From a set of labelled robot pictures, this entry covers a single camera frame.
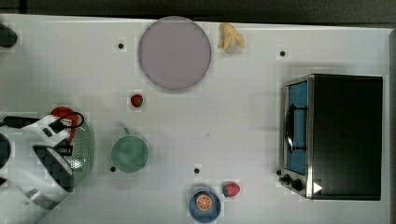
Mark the black toaster oven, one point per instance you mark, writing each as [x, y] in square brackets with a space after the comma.
[332, 137]

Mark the grey round plate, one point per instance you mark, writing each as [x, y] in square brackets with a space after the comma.
[174, 53]

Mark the black cylinder post upper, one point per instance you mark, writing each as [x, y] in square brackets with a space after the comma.
[8, 38]

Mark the green perforated strainer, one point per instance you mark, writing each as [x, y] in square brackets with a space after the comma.
[81, 160]

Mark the orange slice toy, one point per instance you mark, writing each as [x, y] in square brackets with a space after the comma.
[203, 201]

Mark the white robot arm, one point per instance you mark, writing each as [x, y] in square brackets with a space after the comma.
[35, 176]

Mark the red plush ketchup bottle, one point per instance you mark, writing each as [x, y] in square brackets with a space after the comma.
[69, 114]

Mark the blue bowl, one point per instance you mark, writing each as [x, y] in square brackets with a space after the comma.
[209, 215]

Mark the yellow plush banana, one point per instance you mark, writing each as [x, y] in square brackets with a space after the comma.
[231, 39]

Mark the small dark strawberry toy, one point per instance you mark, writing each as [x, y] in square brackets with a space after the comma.
[137, 100]

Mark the red strawberry toy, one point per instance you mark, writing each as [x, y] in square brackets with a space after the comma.
[230, 189]

